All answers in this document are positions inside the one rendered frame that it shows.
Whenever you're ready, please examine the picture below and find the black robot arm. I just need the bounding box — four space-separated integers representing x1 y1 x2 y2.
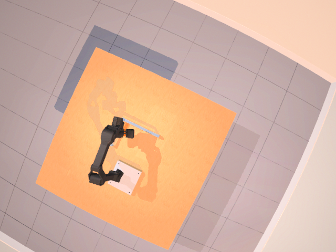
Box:
88 116 124 186

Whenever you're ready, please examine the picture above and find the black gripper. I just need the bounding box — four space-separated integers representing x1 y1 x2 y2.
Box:
119 129 134 139

